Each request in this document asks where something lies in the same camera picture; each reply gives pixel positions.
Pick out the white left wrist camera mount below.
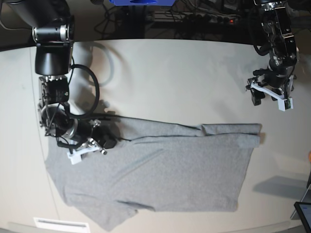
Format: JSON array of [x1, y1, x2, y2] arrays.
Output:
[[245, 75, 294, 112]]

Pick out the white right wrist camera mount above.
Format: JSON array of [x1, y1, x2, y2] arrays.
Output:
[[67, 144, 107, 165]]

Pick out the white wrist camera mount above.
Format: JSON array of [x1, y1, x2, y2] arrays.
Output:
[[245, 75, 294, 112], [67, 144, 107, 165]]

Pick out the white power strip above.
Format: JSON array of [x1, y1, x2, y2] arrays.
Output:
[[151, 11, 240, 25]]

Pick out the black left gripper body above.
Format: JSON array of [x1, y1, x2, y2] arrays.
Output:
[[252, 68, 295, 88]]

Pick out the black tablet with stand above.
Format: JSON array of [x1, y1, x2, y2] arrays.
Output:
[[291, 175, 311, 233]]

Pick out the grey T-shirt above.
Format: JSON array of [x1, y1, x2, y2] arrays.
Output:
[[45, 118, 261, 231]]

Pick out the white label strip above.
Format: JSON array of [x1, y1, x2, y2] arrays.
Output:
[[34, 217, 89, 228]]

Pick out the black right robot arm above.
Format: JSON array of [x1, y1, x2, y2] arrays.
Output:
[[0, 0, 117, 155]]

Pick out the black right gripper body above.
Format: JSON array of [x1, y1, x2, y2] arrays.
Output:
[[87, 119, 108, 155]]

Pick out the blue plastic base block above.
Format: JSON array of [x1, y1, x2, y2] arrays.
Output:
[[109, 0, 175, 6]]

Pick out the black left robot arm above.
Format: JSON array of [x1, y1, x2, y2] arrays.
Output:
[[245, 0, 299, 111]]

